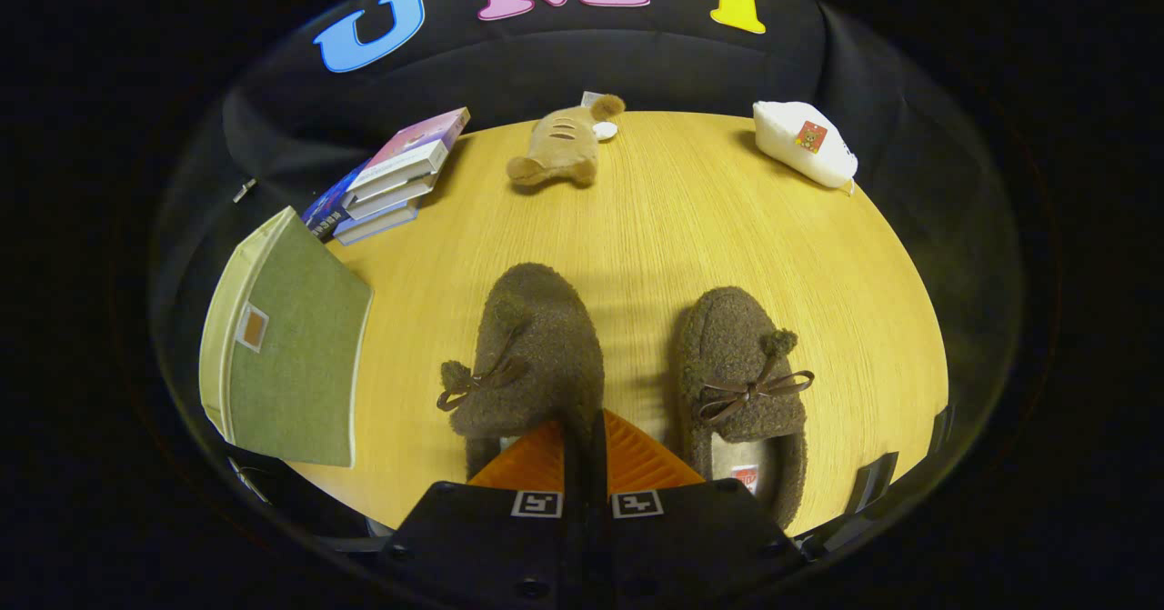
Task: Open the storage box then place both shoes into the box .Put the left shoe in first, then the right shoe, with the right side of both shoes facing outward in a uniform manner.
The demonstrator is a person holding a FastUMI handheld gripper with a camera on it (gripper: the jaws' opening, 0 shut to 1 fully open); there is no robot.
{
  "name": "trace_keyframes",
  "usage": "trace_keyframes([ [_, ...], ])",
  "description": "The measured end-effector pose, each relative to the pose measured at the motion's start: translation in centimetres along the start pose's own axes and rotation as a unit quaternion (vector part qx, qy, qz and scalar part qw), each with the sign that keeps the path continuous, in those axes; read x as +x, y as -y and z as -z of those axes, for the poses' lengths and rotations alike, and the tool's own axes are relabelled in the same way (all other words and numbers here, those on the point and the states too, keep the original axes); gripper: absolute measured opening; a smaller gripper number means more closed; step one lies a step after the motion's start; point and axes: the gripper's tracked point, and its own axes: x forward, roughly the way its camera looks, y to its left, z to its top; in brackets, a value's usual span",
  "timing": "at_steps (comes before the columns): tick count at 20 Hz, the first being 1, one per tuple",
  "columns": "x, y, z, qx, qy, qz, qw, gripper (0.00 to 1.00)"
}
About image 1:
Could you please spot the white clothes peg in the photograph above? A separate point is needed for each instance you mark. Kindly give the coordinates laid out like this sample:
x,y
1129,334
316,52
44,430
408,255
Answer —
x,y
244,190

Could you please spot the brown plush toy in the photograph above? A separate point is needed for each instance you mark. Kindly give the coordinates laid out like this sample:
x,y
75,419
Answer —
x,y
559,142

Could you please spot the white plush pouch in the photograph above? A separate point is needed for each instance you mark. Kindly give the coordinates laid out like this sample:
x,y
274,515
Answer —
x,y
791,151

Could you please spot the blue spine book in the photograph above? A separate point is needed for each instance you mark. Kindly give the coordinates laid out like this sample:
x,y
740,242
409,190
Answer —
x,y
391,199
377,225

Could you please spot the pink cover book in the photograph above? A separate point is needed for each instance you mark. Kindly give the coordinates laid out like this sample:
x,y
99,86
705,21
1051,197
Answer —
x,y
423,133

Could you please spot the green fabric storage box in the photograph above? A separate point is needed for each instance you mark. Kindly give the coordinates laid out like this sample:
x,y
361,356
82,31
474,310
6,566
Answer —
x,y
300,364

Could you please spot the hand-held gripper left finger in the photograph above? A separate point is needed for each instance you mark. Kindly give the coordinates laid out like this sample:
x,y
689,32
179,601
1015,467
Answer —
x,y
573,501

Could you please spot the small white round object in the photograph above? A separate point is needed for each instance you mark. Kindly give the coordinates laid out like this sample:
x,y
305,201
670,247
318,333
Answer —
x,y
605,130

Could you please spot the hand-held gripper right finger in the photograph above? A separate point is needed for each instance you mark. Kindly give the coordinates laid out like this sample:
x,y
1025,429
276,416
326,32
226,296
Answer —
x,y
600,501

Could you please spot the brown fuzzy shoe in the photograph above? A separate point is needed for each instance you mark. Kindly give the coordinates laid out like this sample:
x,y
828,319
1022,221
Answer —
x,y
536,337
727,337

